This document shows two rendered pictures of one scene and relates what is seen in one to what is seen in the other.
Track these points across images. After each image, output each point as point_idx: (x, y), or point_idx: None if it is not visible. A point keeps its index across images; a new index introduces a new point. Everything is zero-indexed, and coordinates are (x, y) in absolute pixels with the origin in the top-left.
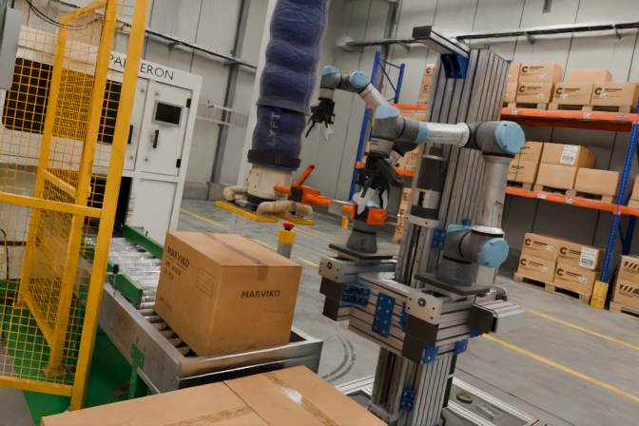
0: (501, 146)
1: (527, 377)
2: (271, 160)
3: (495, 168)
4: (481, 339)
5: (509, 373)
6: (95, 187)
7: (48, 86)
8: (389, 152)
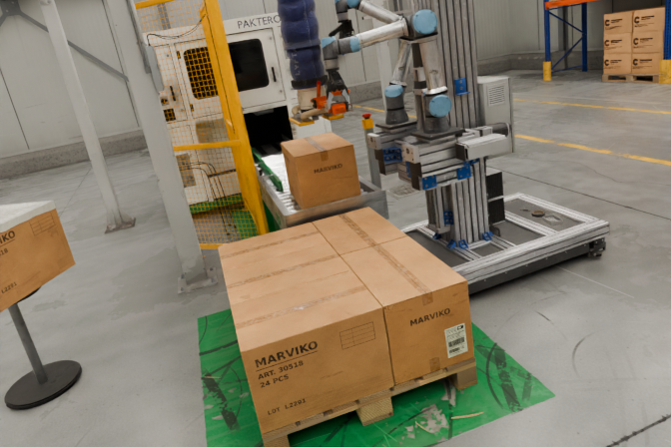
0: (418, 32)
1: (663, 190)
2: (301, 84)
3: (422, 47)
4: (637, 164)
5: (643, 189)
6: (272, 119)
7: (210, 61)
8: (335, 66)
